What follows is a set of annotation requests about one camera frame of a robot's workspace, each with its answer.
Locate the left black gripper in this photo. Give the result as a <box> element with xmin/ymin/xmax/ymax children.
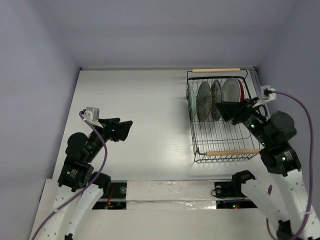
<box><xmin>86</xmin><ymin>117</ymin><xmax>132</xmax><ymax>161</ymax></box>

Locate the grey reindeer plate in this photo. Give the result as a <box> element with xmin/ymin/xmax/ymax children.
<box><xmin>196</xmin><ymin>81</ymin><xmax>213</xmax><ymax>122</ymax></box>

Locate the green floral plate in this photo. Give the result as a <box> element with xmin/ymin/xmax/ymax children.
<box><xmin>188</xmin><ymin>84</ymin><xmax>197</xmax><ymax>120</ymax></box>

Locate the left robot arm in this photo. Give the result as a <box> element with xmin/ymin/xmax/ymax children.
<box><xmin>32</xmin><ymin>111</ymin><xmax>133</xmax><ymax>240</ymax></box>

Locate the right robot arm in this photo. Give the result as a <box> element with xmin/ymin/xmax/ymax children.
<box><xmin>216</xmin><ymin>98</ymin><xmax>320</xmax><ymax>240</ymax></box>

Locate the red plate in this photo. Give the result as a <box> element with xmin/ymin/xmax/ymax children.
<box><xmin>236</xmin><ymin>79</ymin><xmax>245</xmax><ymax>102</ymax></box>

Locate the blue patterned plate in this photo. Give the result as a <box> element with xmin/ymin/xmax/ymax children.
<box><xmin>211</xmin><ymin>79</ymin><xmax>222</xmax><ymax>121</ymax></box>

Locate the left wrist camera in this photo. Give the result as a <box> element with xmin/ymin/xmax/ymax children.
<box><xmin>83</xmin><ymin>106</ymin><xmax>100</xmax><ymax>123</ymax></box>

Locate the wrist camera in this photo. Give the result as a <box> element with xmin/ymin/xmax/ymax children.
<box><xmin>83</xmin><ymin>106</ymin><xmax>100</xmax><ymax>123</ymax></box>
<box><xmin>253</xmin><ymin>85</ymin><xmax>276</xmax><ymax>108</ymax></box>

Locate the black wire dish rack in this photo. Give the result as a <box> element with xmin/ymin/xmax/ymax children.
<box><xmin>186</xmin><ymin>69</ymin><xmax>263</xmax><ymax>163</ymax></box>

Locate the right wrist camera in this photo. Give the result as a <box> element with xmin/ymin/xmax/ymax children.
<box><xmin>253</xmin><ymin>85</ymin><xmax>276</xmax><ymax>108</ymax></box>

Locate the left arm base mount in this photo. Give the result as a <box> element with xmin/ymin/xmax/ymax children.
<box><xmin>92</xmin><ymin>181</ymin><xmax>127</xmax><ymax>210</ymax></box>

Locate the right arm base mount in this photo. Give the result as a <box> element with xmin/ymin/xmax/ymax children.
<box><xmin>211</xmin><ymin>181</ymin><xmax>257</xmax><ymax>210</ymax></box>

